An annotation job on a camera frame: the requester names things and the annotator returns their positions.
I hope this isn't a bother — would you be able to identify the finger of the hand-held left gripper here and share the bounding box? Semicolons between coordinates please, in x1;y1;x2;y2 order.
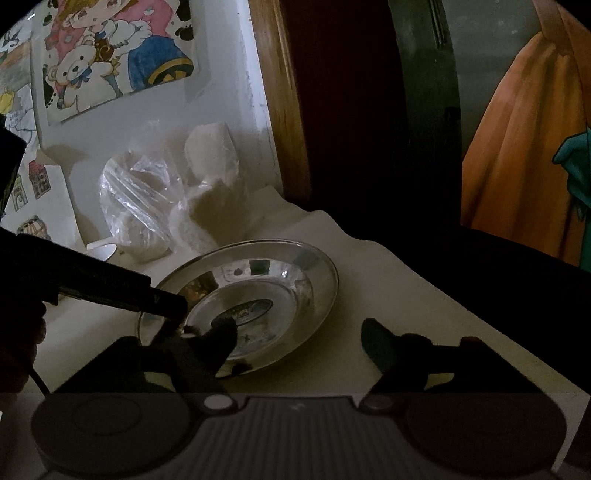
137;287;189;323

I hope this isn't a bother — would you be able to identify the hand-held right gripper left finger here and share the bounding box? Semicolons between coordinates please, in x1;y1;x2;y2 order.
69;318;241;398

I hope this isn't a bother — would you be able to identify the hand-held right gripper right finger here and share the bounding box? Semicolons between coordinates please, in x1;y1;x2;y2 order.
360;318;543;398

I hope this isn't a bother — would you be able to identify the white printed tote bag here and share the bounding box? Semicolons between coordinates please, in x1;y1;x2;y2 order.
28;185;591;467

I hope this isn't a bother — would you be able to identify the coloured houses drawing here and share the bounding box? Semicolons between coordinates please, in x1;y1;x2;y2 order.
0;152;84;245

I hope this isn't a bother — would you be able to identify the clear plastic bag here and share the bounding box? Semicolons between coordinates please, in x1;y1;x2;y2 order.
98;121;185;259

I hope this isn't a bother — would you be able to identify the white lumpy packet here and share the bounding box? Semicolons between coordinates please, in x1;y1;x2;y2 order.
168;121;250;254

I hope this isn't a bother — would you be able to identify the coloured cartoon drawing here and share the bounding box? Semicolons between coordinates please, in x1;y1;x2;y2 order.
0;28;42;148

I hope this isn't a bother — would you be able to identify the girl and teddy bear drawing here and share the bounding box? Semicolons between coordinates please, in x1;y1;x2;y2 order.
31;0;206;126

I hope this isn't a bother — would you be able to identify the teal broom tie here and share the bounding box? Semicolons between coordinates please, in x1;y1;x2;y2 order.
553;126;591;208

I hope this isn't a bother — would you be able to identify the black cable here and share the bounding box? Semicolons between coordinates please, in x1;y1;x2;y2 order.
27;364;52;396

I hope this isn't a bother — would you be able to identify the wooden door frame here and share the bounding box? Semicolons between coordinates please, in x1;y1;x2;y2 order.
247;0;311;202

